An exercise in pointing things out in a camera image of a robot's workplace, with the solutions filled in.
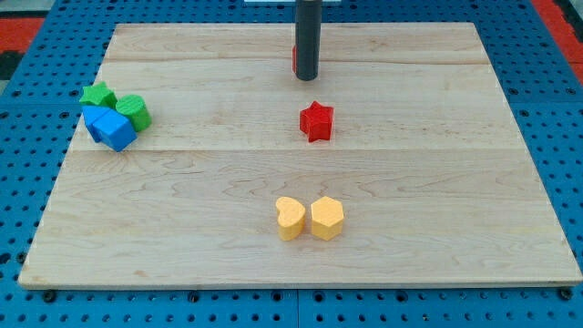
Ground blue rounded block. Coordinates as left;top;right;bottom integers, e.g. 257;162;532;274
81;105;110;143

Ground green cylinder block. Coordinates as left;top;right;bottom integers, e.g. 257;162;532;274
115;95;152;132

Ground red star block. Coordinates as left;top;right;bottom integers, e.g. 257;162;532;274
300;101;334;142

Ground green star block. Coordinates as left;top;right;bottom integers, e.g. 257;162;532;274
79;81;118;108

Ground blue cube block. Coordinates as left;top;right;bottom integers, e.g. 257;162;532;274
93;109;138;152

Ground yellow heart block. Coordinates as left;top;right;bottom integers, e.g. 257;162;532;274
275;197;306;241

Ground yellow hexagon block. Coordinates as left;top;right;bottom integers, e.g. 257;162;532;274
311;196;344;241

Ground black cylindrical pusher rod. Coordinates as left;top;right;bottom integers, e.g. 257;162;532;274
295;0;322;81

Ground red block behind rod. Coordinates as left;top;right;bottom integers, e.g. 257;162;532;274
291;45;297;74

